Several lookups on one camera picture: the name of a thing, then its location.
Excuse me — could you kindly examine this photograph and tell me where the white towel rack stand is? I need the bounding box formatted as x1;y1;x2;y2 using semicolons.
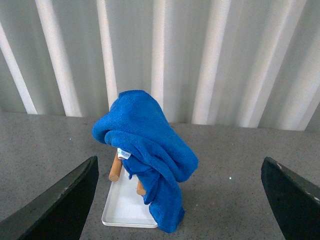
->
101;147;159;229

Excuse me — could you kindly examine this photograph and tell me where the white pleated curtain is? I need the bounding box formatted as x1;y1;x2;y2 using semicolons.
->
0;0;320;131

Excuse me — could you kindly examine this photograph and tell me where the wooden rack rod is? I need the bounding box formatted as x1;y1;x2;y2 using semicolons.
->
108;153;123;182
136;180;146;196

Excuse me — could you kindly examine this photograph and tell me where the blue microfiber cloth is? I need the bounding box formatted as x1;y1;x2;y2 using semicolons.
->
92;90;199;233

